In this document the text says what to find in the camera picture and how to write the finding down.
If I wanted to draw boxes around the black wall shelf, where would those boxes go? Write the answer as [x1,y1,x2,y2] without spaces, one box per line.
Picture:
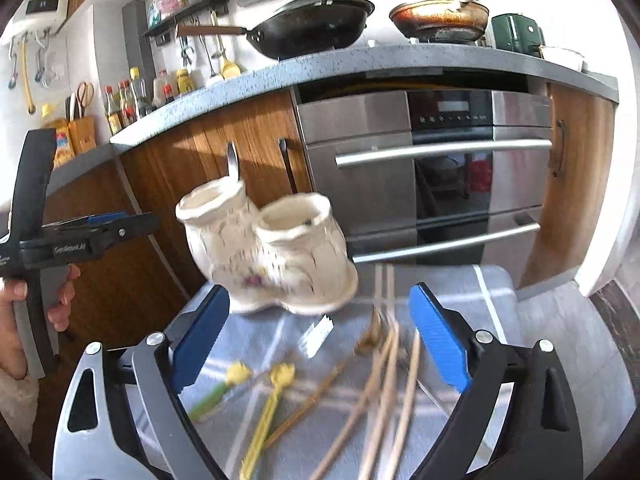
[142,0,231,43]

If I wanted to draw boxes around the wooden cabinet door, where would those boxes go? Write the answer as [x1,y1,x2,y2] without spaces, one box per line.
[117,89,313,306]
[30,157,196,441]
[517,82,615,291]

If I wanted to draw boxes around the wooden chopstick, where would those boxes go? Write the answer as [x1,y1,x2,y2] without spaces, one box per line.
[387,330,423,480]
[357,330,403,480]
[310,322,401,480]

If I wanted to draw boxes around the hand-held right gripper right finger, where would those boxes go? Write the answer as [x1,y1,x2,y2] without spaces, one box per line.
[407,282,586,480]

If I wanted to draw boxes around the scissors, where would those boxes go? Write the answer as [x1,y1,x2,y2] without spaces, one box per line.
[75,80,95,121]

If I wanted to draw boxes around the yellow flower spoon green handle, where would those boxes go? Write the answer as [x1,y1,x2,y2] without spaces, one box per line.
[187,360,255,423]

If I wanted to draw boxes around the metal ladle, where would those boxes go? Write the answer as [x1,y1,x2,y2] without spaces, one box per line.
[200,32,223,88]

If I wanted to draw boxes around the black cabinet handle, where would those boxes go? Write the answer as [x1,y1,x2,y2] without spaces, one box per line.
[552,120,566,178]
[278,137,299,196]

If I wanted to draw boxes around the brown frying pan cream handle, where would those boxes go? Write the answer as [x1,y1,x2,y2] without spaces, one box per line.
[389,0,503,43]

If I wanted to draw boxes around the cream ceramic double utensil holder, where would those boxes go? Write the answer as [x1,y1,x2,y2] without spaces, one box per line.
[175,179,360,317]

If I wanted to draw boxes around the grey speckled countertop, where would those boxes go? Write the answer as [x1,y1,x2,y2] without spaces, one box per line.
[47,42,621,196]

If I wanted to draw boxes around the white water heater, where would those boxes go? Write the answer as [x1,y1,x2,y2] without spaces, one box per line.
[10,0,71,36]

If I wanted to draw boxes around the stainless steel built-in oven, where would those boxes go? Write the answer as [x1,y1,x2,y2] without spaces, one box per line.
[295,87,556,266]

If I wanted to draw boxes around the metal spoon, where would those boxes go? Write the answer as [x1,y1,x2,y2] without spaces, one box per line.
[226,141,242,183]

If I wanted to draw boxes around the yellow cooking oil bottle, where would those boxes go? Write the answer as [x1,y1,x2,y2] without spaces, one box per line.
[40,102,76,168]

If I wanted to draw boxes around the small white plastic piece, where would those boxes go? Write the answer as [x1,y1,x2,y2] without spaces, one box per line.
[299,312,335,358]

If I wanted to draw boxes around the yellow spatula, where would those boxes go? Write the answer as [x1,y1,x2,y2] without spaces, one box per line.
[210,10,242,80]

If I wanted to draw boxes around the pink packets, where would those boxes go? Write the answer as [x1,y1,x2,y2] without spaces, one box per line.
[147,0,176,28]

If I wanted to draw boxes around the golden fork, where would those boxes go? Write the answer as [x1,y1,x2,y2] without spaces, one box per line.
[262,307,398,448]

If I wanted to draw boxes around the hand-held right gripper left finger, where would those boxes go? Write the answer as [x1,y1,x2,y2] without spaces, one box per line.
[52,284,231,480]

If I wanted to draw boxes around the person's left hand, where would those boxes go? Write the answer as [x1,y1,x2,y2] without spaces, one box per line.
[0,264,82,381]

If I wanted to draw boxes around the grey plaid cloth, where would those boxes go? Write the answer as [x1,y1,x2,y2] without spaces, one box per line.
[165,262,521,480]

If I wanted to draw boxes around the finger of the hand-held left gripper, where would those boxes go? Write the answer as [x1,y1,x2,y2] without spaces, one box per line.
[85,212,161,261]

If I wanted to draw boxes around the black wok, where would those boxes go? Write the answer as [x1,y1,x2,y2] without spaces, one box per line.
[175,0,376,61]

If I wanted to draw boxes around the grey pipe cover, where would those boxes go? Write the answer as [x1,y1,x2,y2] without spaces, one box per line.
[121,0,156,96]

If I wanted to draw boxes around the wooden knife block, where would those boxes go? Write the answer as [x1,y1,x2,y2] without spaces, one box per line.
[65,115,98,156]

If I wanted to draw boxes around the white bowl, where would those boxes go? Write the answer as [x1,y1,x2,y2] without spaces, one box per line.
[540,46,586,73]

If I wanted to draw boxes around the green kitchen appliance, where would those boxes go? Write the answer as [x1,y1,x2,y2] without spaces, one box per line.
[491,12,548,58]

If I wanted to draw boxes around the row of condiment bottles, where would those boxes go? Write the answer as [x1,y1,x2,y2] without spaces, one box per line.
[102,66,201,136]

